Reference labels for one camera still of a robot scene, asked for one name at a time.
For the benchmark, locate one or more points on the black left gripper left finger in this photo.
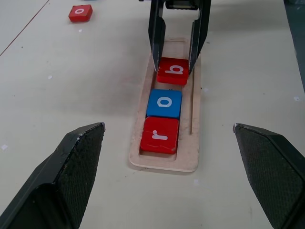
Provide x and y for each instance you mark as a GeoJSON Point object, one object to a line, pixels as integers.
{"type": "Point", "coordinates": [71, 171]}

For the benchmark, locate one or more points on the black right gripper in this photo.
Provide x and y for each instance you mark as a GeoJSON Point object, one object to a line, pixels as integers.
{"type": "Point", "coordinates": [181, 5]}

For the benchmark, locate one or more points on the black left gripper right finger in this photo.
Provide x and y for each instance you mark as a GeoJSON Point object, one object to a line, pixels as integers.
{"type": "Point", "coordinates": [271, 171]}

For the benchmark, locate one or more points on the red letter b block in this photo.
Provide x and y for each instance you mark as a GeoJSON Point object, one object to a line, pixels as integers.
{"type": "Point", "coordinates": [170, 76]}

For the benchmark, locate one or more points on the blue letter o block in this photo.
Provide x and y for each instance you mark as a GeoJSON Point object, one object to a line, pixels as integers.
{"type": "Point", "coordinates": [164, 102]}

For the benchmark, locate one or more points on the wooden letter tray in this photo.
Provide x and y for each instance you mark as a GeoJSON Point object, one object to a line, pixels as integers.
{"type": "Point", "coordinates": [195, 145]}

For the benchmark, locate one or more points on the red letter r block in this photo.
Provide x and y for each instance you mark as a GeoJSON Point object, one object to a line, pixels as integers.
{"type": "Point", "coordinates": [159, 136]}

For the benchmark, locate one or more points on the red letter o block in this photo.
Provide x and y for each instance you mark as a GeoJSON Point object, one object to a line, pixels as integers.
{"type": "Point", "coordinates": [79, 13]}

